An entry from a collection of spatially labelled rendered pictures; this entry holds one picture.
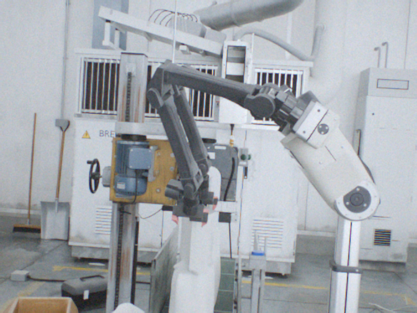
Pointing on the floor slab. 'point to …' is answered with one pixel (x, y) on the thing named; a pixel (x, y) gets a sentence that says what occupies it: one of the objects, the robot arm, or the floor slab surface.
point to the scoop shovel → (55, 208)
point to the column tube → (139, 79)
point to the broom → (29, 197)
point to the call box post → (255, 290)
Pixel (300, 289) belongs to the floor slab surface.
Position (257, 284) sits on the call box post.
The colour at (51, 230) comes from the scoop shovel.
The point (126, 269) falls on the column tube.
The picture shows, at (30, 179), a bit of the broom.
